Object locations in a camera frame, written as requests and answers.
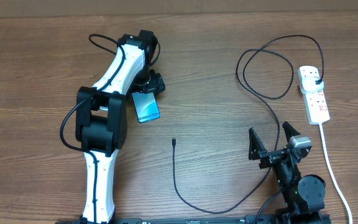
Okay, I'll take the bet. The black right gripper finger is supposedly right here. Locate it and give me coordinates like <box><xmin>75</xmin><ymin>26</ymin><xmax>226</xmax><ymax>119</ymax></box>
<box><xmin>282</xmin><ymin>121</ymin><xmax>300</xmax><ymax>144</ymax></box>
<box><xmin>249</xmin><ymin>128</ymin><xmax>267</xmax><ymax>161</ymax></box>

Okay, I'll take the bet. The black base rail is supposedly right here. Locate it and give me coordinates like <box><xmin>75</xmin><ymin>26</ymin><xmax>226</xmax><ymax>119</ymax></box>
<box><xmin>54</xmin><ymin>213</ymin><xmax>332</xmax><ymax>224</ymax></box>

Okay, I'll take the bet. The white power strip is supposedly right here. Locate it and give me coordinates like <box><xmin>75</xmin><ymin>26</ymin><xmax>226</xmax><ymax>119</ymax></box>
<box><xmin>297</xmin><ymin>65</ymin><xmax>330</xmax><ymax>125</ymax></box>

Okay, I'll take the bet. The blue Galaxy smartphone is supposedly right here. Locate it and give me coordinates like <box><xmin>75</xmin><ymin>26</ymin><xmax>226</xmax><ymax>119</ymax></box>
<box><xmin>132</xmin><ymin>92</ymin><xmax>160</xmax><ymax>123</ymax></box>

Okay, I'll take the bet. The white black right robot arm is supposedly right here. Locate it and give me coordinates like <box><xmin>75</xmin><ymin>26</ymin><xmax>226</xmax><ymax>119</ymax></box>
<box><xmin>245</xmin><ymin>122</ymin><xmax>331</xmax><ymax>223</ymax></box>

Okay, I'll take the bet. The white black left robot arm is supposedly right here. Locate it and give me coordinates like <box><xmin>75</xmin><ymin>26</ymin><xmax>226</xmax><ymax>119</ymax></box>
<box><xmin>75</xmin><ymin>30</ymin><xmax>165</xmax><ymax>223</ymax></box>

